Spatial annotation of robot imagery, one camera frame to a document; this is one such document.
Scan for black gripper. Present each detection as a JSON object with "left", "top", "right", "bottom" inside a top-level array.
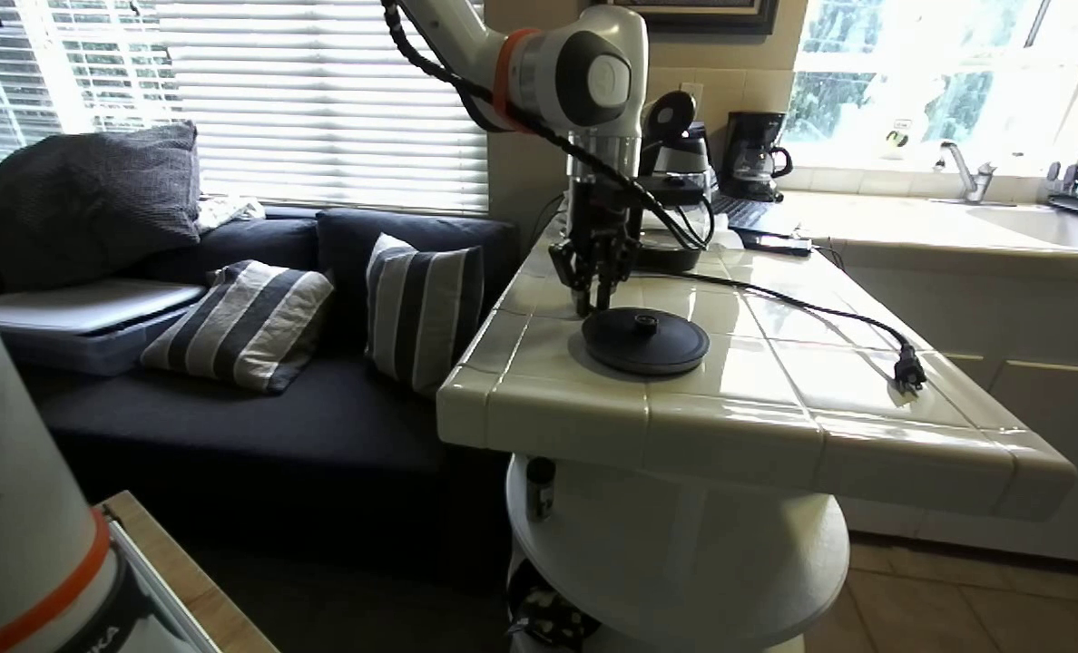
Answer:
[{"left": 548, "top": 162, "right": 646, "bottom": 321}]

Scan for black round kettle base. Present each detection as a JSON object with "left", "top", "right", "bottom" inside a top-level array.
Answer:
[{"left": 581, "top": 306, "right": 710, "bottom": 382}]

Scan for black kettle base power cord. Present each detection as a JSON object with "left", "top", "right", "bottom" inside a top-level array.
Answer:
[{"left": 680, "top": 268, "right": 933, "bottom": 399}]

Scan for black glass electric kettle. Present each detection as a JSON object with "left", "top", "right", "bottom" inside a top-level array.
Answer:
[{"left": 636, "top": 87, "right": 721, "bottom": 277}]

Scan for black flat phone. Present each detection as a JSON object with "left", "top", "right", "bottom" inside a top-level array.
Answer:
[{"left": 733, "top": 226, "right": 818, "bottom": 262}]

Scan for upright striped pillow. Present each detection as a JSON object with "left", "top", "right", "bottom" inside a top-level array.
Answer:
[{"left": 358, "top": 228, "right": 489, "bottom": 399}]

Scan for black drip coffee maker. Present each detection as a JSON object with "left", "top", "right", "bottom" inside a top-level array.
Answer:
[{"left": 719, "top": 107, "right": 799, "bottom": 205}]

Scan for dark blue sofa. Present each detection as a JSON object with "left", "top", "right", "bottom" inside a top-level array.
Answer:
[{"left": 0, "top": 202, "right": 521, "bottom": 593}]

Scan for white window blinds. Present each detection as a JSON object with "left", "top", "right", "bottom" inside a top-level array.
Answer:
[{"left": 0, "top": 0, "right": 494, "bottom": 222}]

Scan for wide striped pillow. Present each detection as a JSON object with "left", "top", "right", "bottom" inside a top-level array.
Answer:
[{"left": 133, "top": 256, "right": 336, "bottom": 399}]

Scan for chrome sink faucet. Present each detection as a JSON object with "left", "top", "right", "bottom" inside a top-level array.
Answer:
[{"left": 936, "top": 136, "right": 999, "bottom": 210}]

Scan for white crumpled cloth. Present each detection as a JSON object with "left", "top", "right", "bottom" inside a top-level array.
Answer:
[{"left": 197, "top": 192, "right": 269, "bottom": 235}]

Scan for white kitchen cabinet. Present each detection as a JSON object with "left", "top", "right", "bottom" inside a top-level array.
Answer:
[{"left": 818, "top": 235, "right": 1078, "bottom": 574}]

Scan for blue flat cushion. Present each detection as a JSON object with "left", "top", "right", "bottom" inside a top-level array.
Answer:
[{"left": 0, "top": 306, "right": 207, "bottom": 382}]

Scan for grey closed laptop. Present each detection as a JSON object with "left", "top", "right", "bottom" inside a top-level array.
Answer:
[{"left": 0, "top": 277, "right": 211, "bottom": 342}]

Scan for large dark grey pillow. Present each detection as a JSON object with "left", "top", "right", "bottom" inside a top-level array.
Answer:
[{"left": 0, "top": 118, "right": 207, "bottom": 293}]

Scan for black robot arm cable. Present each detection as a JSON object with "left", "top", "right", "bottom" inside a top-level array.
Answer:
[{"left": 379, "top": 0, "right": 719, "bottom": 256}]

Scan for white round pedestal base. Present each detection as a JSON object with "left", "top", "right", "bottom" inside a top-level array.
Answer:
[{"left": 502, "top": 448, "right": 855, "bottom": 653}]

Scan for dark framed wall picture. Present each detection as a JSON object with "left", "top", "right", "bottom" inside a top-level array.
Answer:
[{"left": 613, "top": 0, "right": 783, "bottom": 38}]

